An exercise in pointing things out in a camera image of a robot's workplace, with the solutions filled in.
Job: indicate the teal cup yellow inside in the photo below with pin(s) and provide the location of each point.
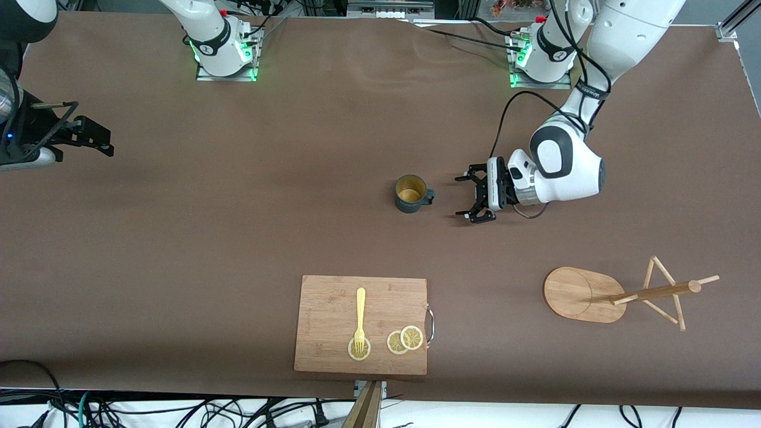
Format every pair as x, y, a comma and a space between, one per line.
410, 205

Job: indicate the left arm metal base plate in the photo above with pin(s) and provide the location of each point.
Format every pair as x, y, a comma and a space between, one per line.
559, 85

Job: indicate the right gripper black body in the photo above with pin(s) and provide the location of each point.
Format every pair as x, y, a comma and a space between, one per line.
31, 132

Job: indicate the white power strip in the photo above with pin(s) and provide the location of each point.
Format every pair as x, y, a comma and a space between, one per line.
386, 12

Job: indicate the bamboo cutting board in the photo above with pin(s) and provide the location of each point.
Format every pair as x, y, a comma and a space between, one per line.
327, 309

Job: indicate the yellow plastic fork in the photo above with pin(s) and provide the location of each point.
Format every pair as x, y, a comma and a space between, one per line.
360, 309

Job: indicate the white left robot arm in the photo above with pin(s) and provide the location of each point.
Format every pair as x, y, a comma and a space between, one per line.
576, 178

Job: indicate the wooden mug rack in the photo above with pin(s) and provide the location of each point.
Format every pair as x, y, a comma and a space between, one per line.
574, 294

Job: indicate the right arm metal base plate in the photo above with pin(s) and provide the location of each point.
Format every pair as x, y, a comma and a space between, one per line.
238, 78

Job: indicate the lemon slice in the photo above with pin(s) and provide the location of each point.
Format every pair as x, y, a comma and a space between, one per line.
352, 355
412, 337
393, 343

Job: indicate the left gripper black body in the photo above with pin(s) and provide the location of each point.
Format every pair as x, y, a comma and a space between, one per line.
495, 194

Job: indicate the wooden camera stand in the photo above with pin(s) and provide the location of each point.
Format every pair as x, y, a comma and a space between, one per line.
365, 410

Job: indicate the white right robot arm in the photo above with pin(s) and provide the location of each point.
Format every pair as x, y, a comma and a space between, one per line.
208, 35

